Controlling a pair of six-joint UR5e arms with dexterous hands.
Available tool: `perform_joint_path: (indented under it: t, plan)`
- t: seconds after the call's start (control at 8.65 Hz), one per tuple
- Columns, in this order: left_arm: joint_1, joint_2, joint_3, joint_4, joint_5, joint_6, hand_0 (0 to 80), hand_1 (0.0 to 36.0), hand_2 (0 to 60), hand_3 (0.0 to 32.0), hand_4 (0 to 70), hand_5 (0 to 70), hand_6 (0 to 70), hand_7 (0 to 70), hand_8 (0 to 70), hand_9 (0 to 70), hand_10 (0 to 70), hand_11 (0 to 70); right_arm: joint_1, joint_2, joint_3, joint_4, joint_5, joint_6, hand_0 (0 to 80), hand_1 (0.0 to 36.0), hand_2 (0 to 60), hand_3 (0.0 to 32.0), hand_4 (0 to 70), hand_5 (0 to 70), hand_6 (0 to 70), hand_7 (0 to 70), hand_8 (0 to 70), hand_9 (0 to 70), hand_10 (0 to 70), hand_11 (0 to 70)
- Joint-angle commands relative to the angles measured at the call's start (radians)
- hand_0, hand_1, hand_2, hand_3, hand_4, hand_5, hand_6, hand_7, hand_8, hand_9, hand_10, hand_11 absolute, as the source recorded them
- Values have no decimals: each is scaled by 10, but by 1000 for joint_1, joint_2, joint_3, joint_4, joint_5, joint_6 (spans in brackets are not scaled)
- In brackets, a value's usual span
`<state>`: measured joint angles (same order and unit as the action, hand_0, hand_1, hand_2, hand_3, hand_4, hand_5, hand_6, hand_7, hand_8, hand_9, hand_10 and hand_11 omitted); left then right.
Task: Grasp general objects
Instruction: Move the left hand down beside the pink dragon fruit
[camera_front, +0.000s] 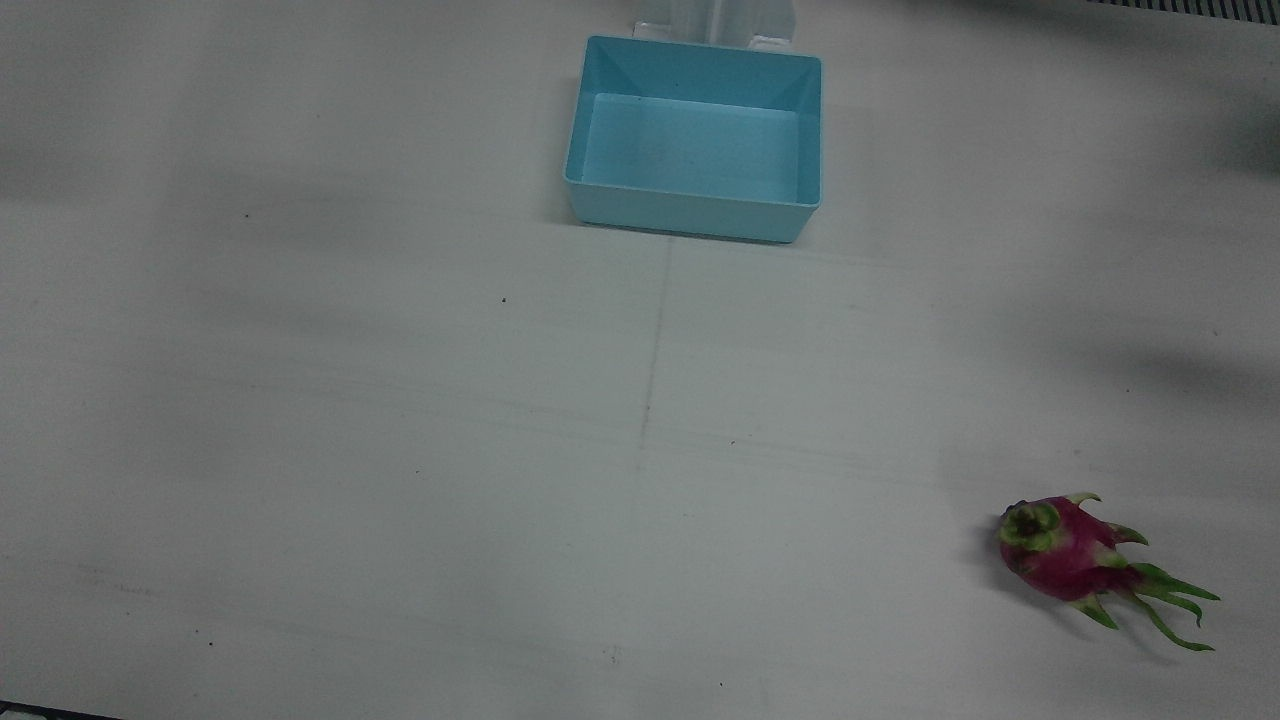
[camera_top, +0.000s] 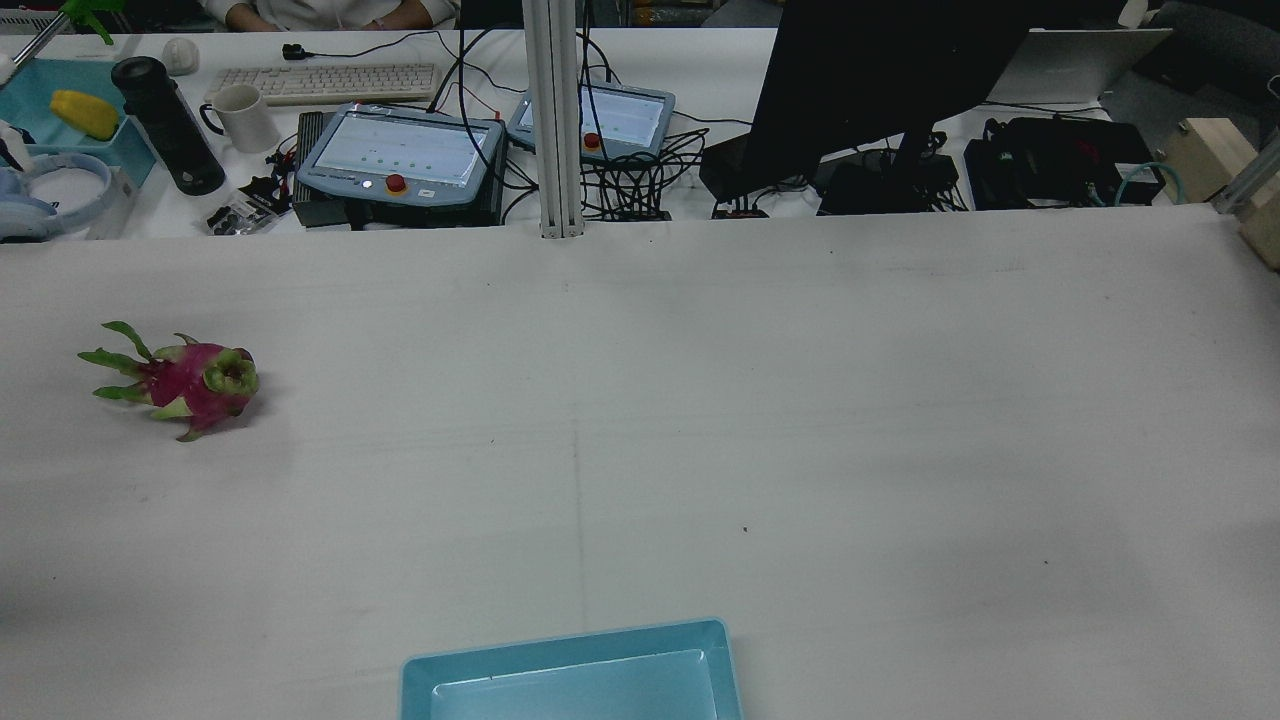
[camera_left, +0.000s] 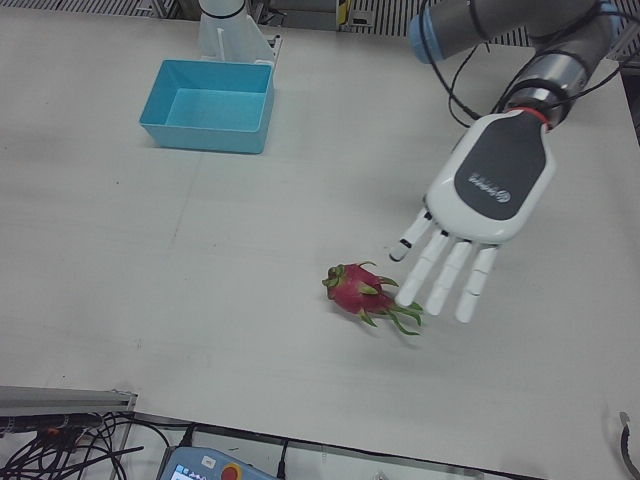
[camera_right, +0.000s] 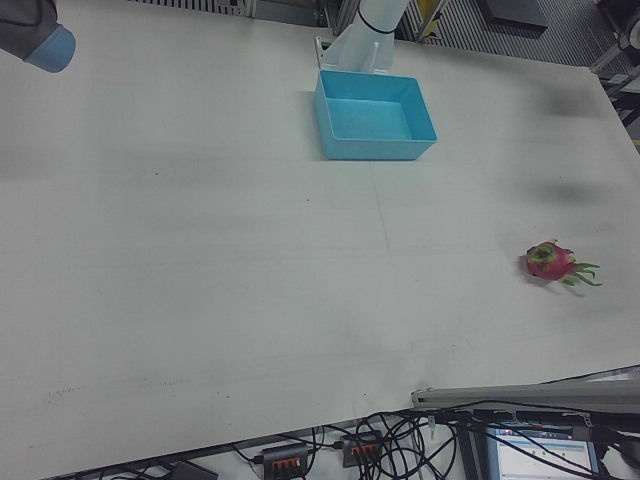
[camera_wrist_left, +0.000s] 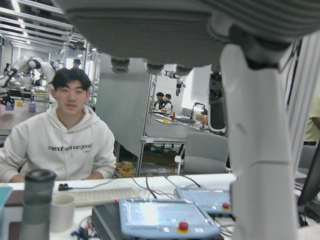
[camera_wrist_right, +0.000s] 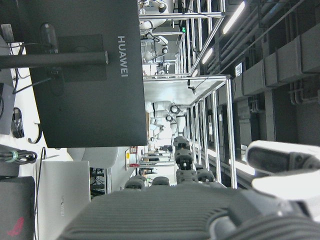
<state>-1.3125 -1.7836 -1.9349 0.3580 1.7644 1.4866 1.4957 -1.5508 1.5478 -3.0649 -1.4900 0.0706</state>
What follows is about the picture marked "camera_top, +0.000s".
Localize pink dragon fruit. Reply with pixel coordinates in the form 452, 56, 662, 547
78, 320, 261, 443

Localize small black box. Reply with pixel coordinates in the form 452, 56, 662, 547
698, 133, 766, 204

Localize small grey teach pendant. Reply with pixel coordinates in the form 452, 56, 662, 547
505, 82, 677, 161

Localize large grey teach pendant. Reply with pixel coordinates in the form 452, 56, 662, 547
293, 100, 507, 229

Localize light blue plastic bin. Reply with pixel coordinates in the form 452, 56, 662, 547
400, 618, 746, 720

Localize black computer monitor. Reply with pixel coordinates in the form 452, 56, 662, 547
745, 0, 1031, 216

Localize black connector pile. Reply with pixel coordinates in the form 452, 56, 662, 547
205, 175, 293, 237

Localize white keyboard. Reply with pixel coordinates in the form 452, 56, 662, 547
205, 62, 444, 108

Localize black equipment box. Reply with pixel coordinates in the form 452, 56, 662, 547
963, 116, 1167, 212

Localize white mug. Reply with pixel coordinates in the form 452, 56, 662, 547
198, 84, 282, 154

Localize person in white shirt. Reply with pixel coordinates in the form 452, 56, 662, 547
200, 0, 461, 33

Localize white laptop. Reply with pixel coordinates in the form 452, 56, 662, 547
985, 28, 1173, 106

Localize black thermos bottle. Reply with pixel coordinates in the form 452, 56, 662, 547
110, 56, 227, 197

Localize yellow toy fruit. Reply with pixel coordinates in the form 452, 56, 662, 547
50, 89, 122, 141

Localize light blue headphones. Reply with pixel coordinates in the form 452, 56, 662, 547
0, 152, 117, 243

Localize aluminium profile bar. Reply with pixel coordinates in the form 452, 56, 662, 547
1210, 135, 1280, 216

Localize green toy plant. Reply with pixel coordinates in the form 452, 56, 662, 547
60, 0, 128, 46

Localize black bag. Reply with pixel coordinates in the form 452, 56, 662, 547
1135, 0, 1280, 106

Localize turquoise storage tray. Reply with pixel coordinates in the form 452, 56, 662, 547
0, 57, 159, 188

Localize metal rod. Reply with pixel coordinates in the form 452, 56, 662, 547
0, 15, 71, 81

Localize aluminium frame post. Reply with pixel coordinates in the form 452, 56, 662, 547
522, 0, 586, 239

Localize teal cable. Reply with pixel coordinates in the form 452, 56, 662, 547
1115, 160, 1186, 208

